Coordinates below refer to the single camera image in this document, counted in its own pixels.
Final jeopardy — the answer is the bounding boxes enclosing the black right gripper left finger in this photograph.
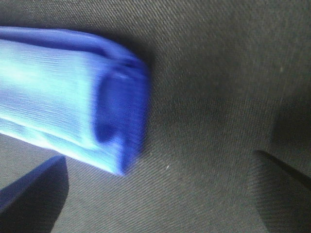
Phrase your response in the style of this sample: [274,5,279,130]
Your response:
[0,156,69,233]

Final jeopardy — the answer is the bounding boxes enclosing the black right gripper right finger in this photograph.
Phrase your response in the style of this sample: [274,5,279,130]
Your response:
[252,150,311,233]

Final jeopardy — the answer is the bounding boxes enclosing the blue microfiber towel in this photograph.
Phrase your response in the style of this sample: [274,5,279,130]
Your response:
[0,26,150,175]

